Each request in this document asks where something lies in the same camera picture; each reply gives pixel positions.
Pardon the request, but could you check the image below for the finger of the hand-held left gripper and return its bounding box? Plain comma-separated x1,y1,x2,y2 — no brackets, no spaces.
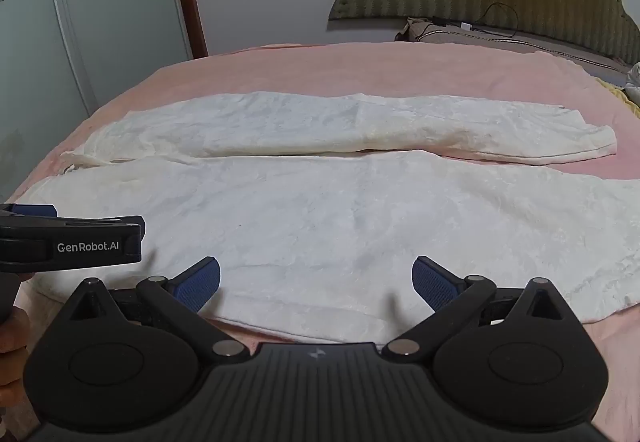
0,203,59,220

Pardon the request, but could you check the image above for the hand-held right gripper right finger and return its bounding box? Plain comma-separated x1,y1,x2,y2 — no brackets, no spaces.
382,256,576,361

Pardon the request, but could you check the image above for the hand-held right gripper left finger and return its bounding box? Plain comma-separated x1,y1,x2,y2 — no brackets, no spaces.
61,256,251,365

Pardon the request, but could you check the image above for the white towel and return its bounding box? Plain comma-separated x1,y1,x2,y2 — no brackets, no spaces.
10,91,640,344

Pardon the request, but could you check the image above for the person's left hand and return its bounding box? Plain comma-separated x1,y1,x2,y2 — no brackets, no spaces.
0,271,37,419

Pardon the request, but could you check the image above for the floral wardrobe door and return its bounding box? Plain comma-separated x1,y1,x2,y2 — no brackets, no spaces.
0,0,197,208

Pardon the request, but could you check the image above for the pink blanket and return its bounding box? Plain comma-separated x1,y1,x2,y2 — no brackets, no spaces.
0,42,640,442

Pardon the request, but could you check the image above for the beige pillow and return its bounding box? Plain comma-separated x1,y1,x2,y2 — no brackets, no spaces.
394,17,635,74

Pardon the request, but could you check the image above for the yellow cloth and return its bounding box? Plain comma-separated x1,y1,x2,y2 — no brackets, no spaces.
594,76,640,120

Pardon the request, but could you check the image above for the white bundled cloth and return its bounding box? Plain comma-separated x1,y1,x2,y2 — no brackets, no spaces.
622,62,640,104

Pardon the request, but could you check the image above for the black cable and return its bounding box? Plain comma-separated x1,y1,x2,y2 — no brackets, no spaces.
429,3,527,39

